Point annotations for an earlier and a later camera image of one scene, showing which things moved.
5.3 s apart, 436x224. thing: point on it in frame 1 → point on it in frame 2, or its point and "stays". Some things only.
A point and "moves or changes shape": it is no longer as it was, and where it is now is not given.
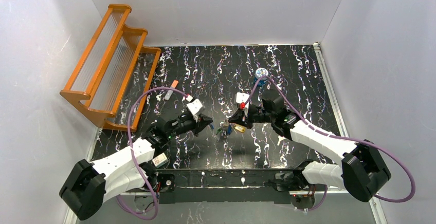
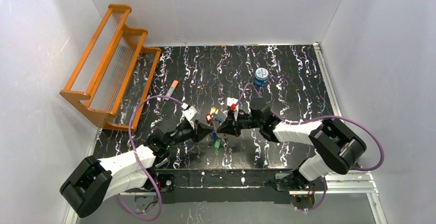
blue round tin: [260, 72] stays
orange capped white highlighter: [170, 92] stays
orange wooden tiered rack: [112, 86] stays
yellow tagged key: [239, 128] moves or changes shape
